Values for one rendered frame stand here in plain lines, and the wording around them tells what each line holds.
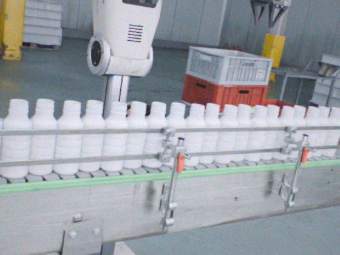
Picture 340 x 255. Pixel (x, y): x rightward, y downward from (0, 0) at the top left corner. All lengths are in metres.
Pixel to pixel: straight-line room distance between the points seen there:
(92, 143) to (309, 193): 0.82
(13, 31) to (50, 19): 2.10
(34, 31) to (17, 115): 9.67
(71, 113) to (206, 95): 2.70
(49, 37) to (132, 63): 9.06
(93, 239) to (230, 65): 2.64
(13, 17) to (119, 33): 7.08
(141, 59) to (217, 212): 0.70
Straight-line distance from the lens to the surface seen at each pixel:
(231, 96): 3.73
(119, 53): 1.74
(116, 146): 1.12
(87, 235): 1.16
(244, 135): 1.37
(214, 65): 3.64
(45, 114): 1.05
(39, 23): 10.69
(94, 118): 1.09
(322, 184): 1.68
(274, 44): 11.34
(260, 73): 3.94
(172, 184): 1.15
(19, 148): 1.03
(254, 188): 1.44
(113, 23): 1.73
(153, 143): 1.18
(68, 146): 1.07
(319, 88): 8.84
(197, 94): 3.77
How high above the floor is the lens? 1.41
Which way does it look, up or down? 15 degrees down
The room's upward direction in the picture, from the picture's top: 10 degrees clockwise
